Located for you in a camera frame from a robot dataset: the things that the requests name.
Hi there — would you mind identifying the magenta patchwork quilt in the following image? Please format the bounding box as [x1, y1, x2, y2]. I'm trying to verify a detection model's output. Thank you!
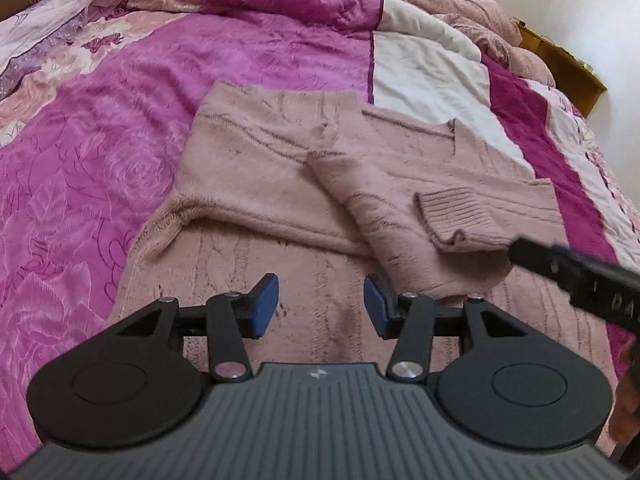
[1, 0, 639, 469]

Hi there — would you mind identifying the lilac pillow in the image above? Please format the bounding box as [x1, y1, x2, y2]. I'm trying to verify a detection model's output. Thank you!
[1, 0, 127, 99]

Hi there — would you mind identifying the person right hand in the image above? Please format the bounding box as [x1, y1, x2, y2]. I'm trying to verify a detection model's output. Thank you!
[608, 340, 639, 446]

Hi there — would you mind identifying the pink cable knit cardigan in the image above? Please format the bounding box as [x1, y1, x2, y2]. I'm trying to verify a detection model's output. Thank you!
[111, 81, 617, 380]

